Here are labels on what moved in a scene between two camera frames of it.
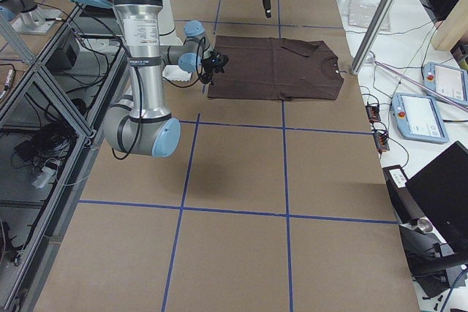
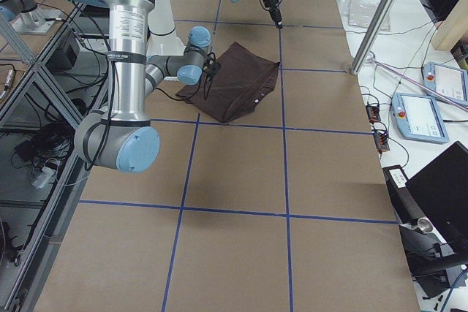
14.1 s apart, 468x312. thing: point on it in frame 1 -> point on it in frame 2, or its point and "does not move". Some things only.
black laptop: [441, 191] does not move
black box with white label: [404, 204] does not move
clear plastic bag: [361, 12] does not move
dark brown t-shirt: [262, 68] -> [243, 81]
